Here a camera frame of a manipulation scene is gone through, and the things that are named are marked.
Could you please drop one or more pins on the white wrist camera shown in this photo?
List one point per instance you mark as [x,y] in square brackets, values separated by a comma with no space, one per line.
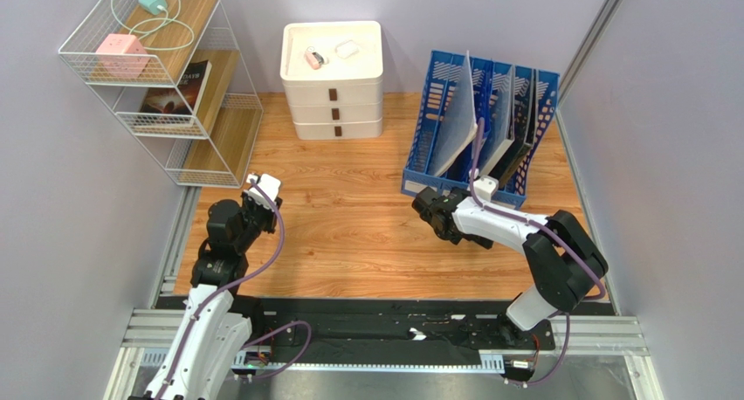
[264,185]
[484,188]

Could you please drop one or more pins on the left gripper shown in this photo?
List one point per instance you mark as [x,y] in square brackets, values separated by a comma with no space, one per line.
[272,216]

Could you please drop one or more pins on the blue folder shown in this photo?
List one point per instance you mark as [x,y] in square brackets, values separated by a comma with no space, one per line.
[482,71]

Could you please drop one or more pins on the dark cover book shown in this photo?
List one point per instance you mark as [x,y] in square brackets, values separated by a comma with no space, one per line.
[175,107]

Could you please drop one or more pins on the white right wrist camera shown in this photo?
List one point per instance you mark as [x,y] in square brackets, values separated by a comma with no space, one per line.
[484,188]

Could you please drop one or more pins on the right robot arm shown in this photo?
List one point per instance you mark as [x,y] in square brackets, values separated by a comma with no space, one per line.
[563,260]

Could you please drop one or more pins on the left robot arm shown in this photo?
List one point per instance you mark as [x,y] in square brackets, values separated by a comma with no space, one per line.
[210,335]

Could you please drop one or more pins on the white three drawer organizer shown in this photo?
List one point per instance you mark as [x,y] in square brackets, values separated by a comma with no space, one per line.
[344,99]

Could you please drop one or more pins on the pink cube power socket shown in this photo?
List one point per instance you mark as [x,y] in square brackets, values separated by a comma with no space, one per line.
[122,55]

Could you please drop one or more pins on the white wire shelf rack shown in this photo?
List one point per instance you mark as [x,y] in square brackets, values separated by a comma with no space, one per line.
[173,75]

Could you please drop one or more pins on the aluminium frame rail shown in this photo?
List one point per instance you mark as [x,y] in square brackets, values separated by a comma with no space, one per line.
[600,355]

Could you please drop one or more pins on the blue file organizer rack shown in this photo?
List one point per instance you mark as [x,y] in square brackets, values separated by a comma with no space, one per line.
[439,86]

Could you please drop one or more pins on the white mesh zipper pouch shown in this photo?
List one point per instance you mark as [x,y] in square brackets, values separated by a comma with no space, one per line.
[458,128]

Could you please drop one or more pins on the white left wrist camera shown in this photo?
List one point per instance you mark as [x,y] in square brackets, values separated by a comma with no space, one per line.
[264,185]

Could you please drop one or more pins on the pink correction tape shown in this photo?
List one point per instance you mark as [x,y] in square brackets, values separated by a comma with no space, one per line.
[313,58]

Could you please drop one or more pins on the mint green charger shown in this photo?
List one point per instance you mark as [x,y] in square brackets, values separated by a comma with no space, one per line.
[154,7]

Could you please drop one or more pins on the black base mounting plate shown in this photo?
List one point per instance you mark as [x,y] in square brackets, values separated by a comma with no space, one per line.
[389,332]

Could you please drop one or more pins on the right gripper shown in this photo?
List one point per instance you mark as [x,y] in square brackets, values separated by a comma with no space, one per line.
[433,207]

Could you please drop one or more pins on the clear plastic bag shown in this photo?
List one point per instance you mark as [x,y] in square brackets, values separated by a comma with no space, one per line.
[347,49]

